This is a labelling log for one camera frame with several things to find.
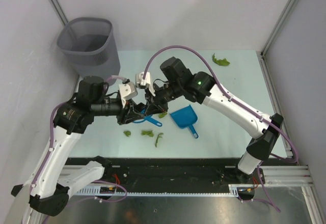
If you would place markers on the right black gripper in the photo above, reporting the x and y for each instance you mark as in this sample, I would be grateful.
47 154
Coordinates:
155 105

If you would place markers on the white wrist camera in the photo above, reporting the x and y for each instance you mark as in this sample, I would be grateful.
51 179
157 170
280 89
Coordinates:
144 81
127 91

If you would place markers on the green paper scrap far corner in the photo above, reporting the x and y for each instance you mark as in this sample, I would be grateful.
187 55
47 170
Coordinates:
220 62

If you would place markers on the long green scrap lower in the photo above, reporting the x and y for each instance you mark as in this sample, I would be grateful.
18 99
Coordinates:
159 136

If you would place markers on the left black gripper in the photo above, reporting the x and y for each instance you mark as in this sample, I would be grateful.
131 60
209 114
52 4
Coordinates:
130 113

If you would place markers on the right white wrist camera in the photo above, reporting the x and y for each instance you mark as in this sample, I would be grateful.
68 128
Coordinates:
144 81

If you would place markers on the white slotted cable duct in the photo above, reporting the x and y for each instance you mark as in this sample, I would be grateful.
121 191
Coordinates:
103 191

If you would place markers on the green paper scrap lower middle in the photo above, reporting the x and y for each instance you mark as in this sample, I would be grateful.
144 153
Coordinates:
147 133

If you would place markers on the blue hand brush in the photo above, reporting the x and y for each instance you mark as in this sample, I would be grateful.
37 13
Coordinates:
149 119

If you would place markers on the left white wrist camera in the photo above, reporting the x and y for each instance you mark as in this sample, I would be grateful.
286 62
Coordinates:
127 91

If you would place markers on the green paper scrap centre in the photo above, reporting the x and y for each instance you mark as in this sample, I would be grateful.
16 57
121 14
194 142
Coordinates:
162 115

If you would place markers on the small green scrap lower left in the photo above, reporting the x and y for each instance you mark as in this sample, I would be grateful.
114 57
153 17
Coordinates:
127 133

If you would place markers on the grey mesh waste bin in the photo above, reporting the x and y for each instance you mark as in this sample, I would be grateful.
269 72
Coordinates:
88 43

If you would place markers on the blue plastic dustpan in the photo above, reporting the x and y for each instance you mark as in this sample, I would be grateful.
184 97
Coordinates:
186 118

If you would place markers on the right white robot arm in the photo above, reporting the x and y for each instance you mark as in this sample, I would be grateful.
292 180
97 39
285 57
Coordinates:
203 88

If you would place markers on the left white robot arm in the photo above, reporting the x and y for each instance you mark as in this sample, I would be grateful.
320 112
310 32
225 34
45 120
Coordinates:
94 97

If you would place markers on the green paper scrap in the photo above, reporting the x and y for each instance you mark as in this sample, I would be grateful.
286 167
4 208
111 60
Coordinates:
162 115
147 133

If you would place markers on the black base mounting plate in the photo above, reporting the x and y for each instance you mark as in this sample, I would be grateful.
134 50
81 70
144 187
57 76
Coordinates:
184 173

